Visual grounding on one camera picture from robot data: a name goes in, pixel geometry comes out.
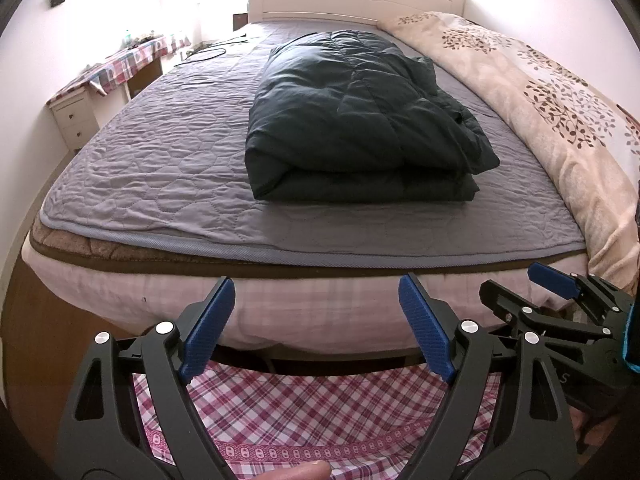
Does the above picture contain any dark green puffer jacket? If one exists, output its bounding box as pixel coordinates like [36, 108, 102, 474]
[244, 29, 500, 204]

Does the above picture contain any red plaid clothing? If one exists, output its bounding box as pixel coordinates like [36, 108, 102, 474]
[131, 358, 501, 480]

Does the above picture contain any beige floral comforter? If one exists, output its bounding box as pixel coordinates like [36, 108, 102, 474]
[378, 11, 639, 292]

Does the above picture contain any pink bed sheet mattress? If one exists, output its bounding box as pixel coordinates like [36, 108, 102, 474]
[22, 243, 569, 354]

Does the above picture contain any brown fleece blanket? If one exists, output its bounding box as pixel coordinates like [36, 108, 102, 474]
[28, 221, 586, 281]

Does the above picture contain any white drawer desk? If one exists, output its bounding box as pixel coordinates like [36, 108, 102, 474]
[48, 58, 163, 152]

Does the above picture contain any plaid desk cloth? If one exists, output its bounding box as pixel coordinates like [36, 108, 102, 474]
[47, 35, 191, 106]

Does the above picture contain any black cable on bed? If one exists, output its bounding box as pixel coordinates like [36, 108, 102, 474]
[179, 34, 252, 64]

